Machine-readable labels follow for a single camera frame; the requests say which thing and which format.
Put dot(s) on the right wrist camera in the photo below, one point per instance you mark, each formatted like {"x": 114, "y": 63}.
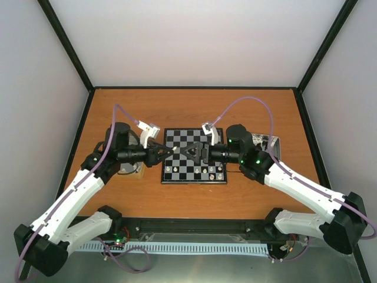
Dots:
{"x": 210, "y": 130}

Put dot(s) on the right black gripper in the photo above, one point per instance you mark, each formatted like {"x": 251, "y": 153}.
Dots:
{"x": 199, "y": 147}

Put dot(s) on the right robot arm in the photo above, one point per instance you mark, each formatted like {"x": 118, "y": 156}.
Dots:
{"x": 336, "y": 218}

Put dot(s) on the black aluminium frame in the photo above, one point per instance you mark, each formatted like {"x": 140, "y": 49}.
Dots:
{"x": 335, "y": 28}

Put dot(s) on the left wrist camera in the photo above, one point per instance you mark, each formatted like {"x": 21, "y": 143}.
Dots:
{"x": 148, "y": 131}

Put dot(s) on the clear tray of black pieces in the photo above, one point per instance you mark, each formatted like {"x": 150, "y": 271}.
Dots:
{"x": 263, "y": 142}

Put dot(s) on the black and white chessboard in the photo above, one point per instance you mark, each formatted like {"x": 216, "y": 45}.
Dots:
{"x": 181, "y": 137}

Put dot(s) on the tan tray of white pieces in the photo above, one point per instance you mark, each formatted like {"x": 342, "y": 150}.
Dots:
{"x": 132, "y": 171}

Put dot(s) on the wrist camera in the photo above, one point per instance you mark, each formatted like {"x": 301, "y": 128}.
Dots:
{"x": 148, "y": 131}
{"x": 210, "y": 130}

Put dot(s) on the light blue cable duct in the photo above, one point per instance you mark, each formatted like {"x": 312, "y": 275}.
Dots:
{"x": 189, "y": 248}

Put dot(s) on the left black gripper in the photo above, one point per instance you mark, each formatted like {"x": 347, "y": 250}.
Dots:
{"x": 152, "y": 158}

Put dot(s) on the green lit circuit board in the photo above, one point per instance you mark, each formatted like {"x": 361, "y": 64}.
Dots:
{"x": 122, "y": 237}

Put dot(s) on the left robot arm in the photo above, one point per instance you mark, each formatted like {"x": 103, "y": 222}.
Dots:
{"x": 47, "y": 243}

